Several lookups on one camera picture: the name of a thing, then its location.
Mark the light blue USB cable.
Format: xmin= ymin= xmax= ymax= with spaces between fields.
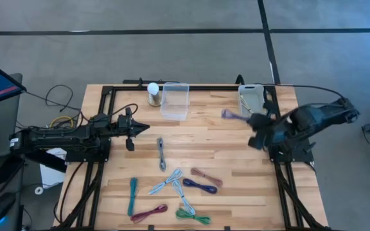
xmin=148 ymin=168 xmax=184 ymax=196
xmin=171 ymin=179 xmax=196 ymax=215

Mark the white paper sheet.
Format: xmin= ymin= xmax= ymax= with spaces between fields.
xmin=39 ymin=146 xmax=67 ymax=189

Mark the small white-capped bottle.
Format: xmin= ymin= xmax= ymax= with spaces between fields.
xmin=146 ymin=82 xmax=163 ymax=107

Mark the yellow cable coil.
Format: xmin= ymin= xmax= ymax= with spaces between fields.
xmin=49 ymin=115 xmax=76 ymax=129

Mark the black flat device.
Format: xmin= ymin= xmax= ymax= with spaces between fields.
xmin=0 ymin=155 xmax=25 ymax=187

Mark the green USB cable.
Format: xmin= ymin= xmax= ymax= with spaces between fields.
xmin=175 ymin=207 xmax=211 ymax=225

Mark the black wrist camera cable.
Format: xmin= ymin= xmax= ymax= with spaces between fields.
xmin=107 ymin=103 xmax=139 ymax=122

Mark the navy blue USB cable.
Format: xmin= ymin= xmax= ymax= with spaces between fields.
xmin=182 ymin=178 xmax=218 ymax=195

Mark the dark brown hanging cable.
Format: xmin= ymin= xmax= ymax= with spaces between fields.
xmin=55 ymin=162 xmax=85 ymax=225

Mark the grey USB cable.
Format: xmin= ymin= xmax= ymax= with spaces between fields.
xmin=157 ymin=137 xmax=167 ymax=172

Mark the teal USB cable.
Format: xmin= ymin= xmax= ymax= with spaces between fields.
xmin=127 ymin=177 xmax=139 ymax=217

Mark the purple USB cable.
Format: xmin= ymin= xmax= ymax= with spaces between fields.
xmin=220 ymin=108 xmax=250 ymax=122

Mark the brown USB cable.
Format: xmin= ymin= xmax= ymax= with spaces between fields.
xmin=190 ymin=167 xmax=224 ymax=188

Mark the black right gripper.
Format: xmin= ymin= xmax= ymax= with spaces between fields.
xmin=246 ymin=112 xmax=278 ymax=151

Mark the black computer mouse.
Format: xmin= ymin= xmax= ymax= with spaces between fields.
xmin=0 ymin=191 xmax=17 ymax=225

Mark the clear plastic bin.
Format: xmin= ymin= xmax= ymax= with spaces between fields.
xmin=160 ymin=82 xmax=190 ymax=122

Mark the black stand beam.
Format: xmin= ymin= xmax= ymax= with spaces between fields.
xmin=21 ymin=149 xmax=67 ymax=173

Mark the maroon USB cable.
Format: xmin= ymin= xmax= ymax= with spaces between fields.
xmin=130 ymin=203 xmax=168 ymax=224

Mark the thin black floor cable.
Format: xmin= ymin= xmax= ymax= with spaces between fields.
xmin=24 ymin=84 xmax=82 ymax=113

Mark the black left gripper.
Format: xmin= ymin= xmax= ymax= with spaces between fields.
xmin=117 ymin=108 xmax=150 ymax=151

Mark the black metal table frame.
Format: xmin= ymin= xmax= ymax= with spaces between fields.
xmin=56 ymin=74 xmax=333 ymax=231

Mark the grey side desk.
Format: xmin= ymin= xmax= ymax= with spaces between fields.
xmin=0 ymin=73 xmax=24 ymax=163

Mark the grey plastic bin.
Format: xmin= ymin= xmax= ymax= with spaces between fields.
xmin=238 ymin=84 xmax=269 ymax=119

